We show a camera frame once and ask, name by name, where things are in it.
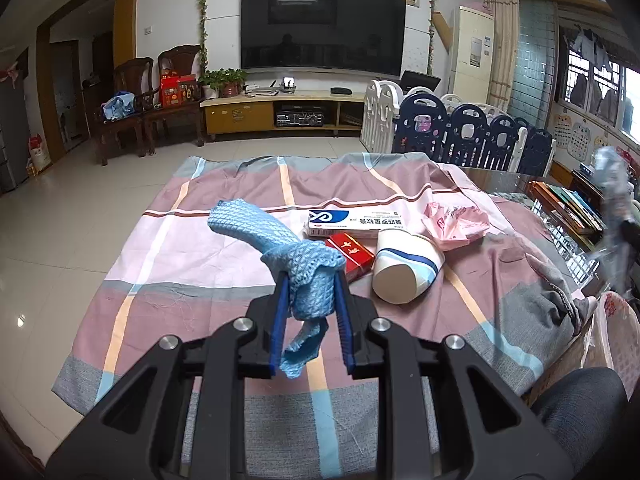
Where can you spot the white standing air conditioner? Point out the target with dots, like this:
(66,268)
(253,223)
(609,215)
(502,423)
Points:
(470,55)

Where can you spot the navy play fence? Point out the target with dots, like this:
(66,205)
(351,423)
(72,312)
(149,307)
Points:
(420,130)

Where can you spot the black monitor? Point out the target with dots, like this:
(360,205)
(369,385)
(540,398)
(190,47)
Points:
(420,82)

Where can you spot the white medicine box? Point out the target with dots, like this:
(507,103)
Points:
(350,222)

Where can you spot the plaid pink grey blanket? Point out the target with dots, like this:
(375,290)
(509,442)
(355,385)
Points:
(200,240)

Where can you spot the potted green plant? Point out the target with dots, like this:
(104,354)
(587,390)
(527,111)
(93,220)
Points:
(222,80)

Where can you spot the row of books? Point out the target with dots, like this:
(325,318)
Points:
(565,205)

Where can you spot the small black set-top box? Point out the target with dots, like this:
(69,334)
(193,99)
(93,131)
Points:
(341,91)

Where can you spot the dark wooden chair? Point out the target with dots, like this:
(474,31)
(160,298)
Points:
(177,62)
(127,77)

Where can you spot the pink plastic bag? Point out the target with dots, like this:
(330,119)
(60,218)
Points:
(455,225)

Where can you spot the white play fence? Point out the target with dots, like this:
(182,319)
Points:
(377,115)

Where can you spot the red gift box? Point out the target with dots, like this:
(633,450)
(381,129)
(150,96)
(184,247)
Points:
(177,91)

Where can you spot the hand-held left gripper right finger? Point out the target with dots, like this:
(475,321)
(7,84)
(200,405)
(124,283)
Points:
(345,322)

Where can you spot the beige curtain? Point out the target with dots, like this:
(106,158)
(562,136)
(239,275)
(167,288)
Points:
(500,40)

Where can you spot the red cigarette box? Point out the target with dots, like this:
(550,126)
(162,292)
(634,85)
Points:
(352,255)

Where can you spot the grey refrigerator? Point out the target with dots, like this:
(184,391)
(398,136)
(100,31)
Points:
(11,135)

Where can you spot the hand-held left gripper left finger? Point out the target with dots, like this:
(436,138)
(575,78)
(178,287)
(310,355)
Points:
(280,320)

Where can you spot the wooden television cabinet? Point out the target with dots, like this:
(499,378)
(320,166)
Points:
(240,115)

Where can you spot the blue knitted cloth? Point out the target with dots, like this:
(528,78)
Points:
(300,260)

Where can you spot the white blue paper cup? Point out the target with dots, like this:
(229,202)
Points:
(400,275)

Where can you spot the person's leg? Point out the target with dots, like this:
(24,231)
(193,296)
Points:
(580,420)

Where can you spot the white wall charts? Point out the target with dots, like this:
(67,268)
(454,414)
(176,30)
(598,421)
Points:
(572,132)

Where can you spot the green ivy garland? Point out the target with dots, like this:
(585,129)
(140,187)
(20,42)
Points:
(203,15)
(431,25)

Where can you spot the clear plastic bottle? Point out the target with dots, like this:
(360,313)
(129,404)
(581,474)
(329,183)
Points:
(612,180)

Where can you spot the large black television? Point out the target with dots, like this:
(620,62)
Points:
(322,27)

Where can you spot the red white bag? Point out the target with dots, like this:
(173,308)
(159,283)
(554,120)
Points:
(39,152)

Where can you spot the black audio receiver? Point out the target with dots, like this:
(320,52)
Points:
(299,118)

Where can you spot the blue cloth bundle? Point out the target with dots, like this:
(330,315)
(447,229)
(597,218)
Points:
(119,106)

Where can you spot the hanging clothes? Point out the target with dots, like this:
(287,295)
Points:
(590,50)

